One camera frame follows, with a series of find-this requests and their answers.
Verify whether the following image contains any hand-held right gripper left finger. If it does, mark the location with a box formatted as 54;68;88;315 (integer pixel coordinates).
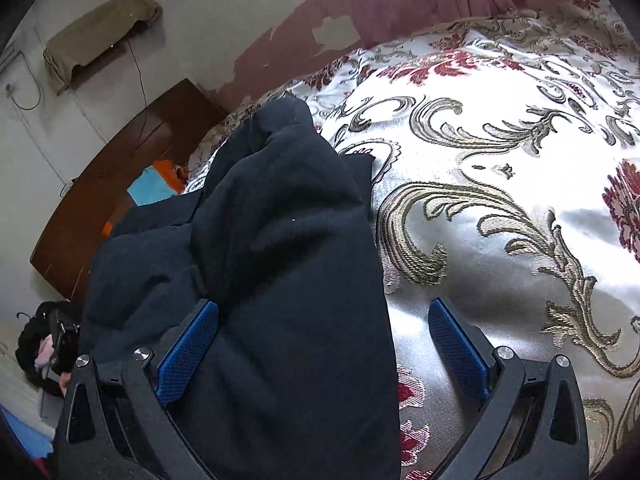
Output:
52;299;219;480

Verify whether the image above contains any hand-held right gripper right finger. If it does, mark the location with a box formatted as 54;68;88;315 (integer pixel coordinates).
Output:
428;298;591;480

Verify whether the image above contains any dark navy padded jacket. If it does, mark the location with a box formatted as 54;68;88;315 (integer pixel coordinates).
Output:
52;97;402;480

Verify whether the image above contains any black bag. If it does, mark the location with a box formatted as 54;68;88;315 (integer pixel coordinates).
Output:
15;300;83;400

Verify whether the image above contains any light blue cloth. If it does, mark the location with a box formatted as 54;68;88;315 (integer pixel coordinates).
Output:
126;167;177;207

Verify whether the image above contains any wooden headboard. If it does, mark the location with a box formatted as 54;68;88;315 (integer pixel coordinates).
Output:
30;78;231;306

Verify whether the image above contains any orange cloth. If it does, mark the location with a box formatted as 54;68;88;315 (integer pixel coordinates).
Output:
101;160;190;238

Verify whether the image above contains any floral bedspread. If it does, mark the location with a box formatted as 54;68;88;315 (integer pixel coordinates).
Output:
185;0;640;480

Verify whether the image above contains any tan covered air conditioner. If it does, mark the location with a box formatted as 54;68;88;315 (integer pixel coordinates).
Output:
42;0;164;96

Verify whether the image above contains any grey wall wire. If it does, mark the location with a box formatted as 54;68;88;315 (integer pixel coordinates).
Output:
4;50;43;112

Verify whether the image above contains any black power cord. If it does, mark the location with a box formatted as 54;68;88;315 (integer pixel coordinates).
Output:
126;35;149;133

